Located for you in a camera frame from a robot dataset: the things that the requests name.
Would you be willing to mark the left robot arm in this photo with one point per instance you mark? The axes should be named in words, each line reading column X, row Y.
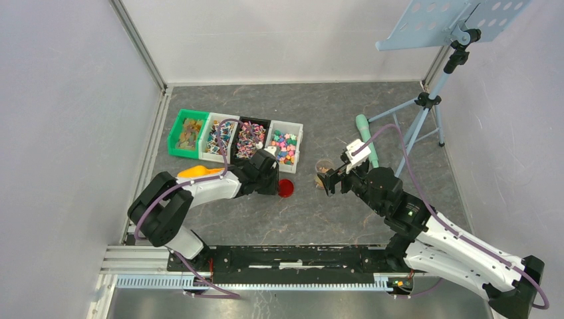
column 160, row 210

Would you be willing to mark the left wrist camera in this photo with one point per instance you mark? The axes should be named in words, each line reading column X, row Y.
column 267, row 151

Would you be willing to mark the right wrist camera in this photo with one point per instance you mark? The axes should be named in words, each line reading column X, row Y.
column 355, row 154

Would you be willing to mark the blue music stand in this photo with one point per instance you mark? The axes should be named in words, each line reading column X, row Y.
column 449, row 25

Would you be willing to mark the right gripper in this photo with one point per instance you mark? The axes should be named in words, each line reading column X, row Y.
column 343, row 177

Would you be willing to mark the white lollipop bin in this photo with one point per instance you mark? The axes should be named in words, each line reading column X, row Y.
column 217, row 137

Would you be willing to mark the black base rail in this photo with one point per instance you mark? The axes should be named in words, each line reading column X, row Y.
column 295, row 264

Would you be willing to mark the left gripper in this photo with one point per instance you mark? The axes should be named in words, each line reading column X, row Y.
column 273, row 189

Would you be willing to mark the aluminium frame post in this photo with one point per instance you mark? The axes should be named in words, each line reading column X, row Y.
column 136, row 39

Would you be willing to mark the white star candy bin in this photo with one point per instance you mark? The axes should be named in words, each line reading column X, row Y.
column 286, row 138

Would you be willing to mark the clear plastic jar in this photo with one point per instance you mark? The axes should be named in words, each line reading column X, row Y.
column 322, row 166

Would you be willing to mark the red jar lid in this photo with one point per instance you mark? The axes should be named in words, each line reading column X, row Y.
column 285, row 188

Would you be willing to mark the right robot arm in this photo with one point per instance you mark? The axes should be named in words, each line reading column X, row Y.
column 428, row 241

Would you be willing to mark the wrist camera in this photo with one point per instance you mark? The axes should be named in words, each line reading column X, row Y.
column 355, row 154
column 267, row 151

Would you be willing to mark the black swirl lollipop bin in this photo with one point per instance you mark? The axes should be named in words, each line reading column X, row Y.
column 246, row 138

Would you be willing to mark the orange plastic scoop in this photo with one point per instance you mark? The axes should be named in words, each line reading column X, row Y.
column 198, row 171

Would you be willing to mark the green candy bin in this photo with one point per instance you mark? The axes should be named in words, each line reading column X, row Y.
column 185, row 135

